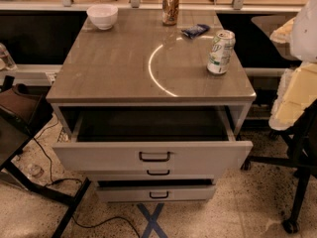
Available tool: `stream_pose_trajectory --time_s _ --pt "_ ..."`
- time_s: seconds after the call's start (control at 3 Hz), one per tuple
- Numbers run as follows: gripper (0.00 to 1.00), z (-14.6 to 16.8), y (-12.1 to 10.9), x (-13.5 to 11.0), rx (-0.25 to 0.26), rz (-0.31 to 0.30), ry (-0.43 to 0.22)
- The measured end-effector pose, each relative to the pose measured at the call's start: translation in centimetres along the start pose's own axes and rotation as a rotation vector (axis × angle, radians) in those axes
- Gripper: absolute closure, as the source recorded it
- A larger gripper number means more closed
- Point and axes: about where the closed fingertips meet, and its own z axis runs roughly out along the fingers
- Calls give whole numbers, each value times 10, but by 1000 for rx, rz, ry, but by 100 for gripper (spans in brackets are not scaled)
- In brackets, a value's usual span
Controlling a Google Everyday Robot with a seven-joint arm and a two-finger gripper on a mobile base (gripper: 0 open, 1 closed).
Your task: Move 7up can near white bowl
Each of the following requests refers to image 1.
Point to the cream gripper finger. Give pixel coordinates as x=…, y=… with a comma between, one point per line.
x=282, y=34

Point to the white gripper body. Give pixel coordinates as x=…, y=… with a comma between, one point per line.
x=305, y=34

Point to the green white 7up can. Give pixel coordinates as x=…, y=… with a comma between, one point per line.
x=220, y=53

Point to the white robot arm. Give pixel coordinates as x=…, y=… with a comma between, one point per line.
x=303, y=38

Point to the brown gold drink can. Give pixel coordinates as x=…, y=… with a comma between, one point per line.
x=170, y=12

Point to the white bowl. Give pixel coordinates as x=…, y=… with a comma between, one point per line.
x=103, y=16

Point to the black office chair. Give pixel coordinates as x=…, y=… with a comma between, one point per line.
x=301, y=141

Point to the blue snack packet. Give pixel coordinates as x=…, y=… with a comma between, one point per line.
x=195, y=31

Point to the grey drawer cabinet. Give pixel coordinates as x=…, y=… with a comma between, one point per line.
x=142, y=63

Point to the open top drawer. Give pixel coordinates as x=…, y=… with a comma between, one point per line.
x=188, y=140

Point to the bottom drawer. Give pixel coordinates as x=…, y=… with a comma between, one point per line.
x=156, y=190

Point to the blue tape cross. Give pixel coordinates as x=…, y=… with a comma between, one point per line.
x=152, y=219

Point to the middle drawer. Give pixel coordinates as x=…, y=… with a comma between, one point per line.
x=144, y=175

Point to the brown bag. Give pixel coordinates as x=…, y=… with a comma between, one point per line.
x=21, y=110

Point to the clear plastic bottle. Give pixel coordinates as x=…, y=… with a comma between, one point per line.
x=6, y=61

